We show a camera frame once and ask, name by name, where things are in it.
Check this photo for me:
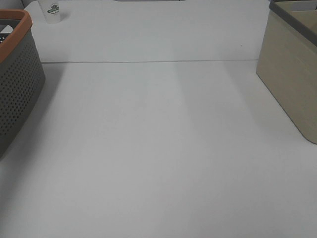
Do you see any white paper cup green logo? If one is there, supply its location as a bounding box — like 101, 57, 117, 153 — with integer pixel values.
37, 0, 61, 24

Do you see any grey basket with orange rim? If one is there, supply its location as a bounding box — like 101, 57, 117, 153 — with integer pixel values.
0, 9, 46, 155

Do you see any beige bin with grey rim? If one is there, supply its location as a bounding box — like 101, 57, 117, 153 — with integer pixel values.
256, 0, 317, 144

